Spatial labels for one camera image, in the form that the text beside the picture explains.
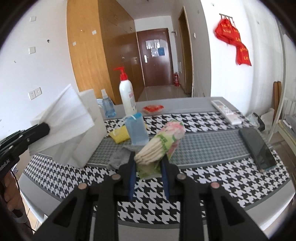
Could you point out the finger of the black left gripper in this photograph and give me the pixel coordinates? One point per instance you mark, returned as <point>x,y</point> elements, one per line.
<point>36,132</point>

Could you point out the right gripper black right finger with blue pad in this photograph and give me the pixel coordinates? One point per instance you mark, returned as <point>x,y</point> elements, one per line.
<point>207,211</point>

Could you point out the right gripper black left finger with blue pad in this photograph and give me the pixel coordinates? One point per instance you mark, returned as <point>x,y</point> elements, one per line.
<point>89,212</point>

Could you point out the grey sock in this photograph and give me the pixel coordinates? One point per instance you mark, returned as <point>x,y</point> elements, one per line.
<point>120,157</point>

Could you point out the yellow ribbed sponge cloth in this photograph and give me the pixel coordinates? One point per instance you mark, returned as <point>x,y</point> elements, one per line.
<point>120,134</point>

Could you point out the blue face mask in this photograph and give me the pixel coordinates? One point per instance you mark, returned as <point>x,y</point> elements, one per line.
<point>134,123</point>

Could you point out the person's left hand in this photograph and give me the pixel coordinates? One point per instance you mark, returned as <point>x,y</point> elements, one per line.
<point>12,195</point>

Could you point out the white styrofoam box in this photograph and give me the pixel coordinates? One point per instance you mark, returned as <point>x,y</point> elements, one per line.
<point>77,151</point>

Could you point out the black smartphone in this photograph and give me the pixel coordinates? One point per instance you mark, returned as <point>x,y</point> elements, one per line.
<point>258,149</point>

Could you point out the houndstooth table runner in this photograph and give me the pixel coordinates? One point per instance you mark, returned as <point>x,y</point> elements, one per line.
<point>211,150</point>

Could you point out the blue spray bottle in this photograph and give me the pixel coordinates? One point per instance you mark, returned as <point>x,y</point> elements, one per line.
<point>108,105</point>

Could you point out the white remote control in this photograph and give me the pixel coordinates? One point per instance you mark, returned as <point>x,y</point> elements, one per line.
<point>230,116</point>

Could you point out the white pump lotion bottle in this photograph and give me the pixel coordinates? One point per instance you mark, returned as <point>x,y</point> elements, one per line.
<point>126,92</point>

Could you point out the red snack packet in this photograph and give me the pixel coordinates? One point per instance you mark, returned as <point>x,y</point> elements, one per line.
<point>153,109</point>

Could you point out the wooden wardrobe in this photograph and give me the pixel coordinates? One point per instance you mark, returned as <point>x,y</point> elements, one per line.
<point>102,38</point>

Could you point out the red fire extinguisher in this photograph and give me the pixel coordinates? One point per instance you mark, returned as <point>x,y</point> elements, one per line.
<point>176,79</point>

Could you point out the dark brown entrance door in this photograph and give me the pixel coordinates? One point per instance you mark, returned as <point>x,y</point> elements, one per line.
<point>155,53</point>

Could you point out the red hanging banners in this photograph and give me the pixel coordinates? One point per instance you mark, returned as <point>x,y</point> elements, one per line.
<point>227,33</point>

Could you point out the white wall socket pair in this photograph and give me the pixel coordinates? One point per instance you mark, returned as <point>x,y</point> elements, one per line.
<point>35,93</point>

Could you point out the white wall switch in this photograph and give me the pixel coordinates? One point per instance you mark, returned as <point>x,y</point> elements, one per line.
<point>32,50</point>

